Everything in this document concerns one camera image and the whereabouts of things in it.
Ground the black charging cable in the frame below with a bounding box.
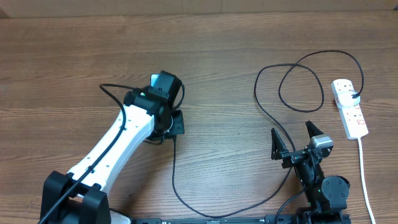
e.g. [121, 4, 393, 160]
[171, 49, 365, 219]

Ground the blue Galaxy smartphone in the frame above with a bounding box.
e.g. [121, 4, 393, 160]
[150, 74, 159, 87]

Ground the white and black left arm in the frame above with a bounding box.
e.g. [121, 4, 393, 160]
[40, 71, 185, 224]

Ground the white charger plug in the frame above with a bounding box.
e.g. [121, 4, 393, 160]
[335, 91, 361, 108]

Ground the white power strip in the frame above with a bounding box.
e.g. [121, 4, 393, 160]
[331, 79, 369, 139]

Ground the white power strip cord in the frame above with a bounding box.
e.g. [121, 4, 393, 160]
[356, 138, 377, 224]

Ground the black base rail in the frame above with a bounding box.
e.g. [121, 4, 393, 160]
[131, 213, 352, 224]

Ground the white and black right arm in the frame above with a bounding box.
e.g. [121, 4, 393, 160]
[265, 121, 351, 224]

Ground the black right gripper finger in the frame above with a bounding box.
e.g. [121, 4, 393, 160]
[305, 121, 324, 138]
[271, 128, 289, 160]

